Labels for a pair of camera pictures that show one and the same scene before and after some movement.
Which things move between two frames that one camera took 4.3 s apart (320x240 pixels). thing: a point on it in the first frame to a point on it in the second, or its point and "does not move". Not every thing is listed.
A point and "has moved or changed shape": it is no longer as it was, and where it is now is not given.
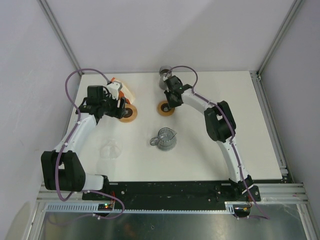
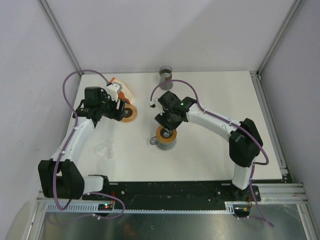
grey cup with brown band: x=164 y=71 does not move
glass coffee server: x=166 y=139 does not move
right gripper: x=167 y=93 to x=161 y=119
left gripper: x=117 y=112 does not move
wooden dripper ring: x=163 y=109 has moved or changed shape
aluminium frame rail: x=275 y=192 does not move
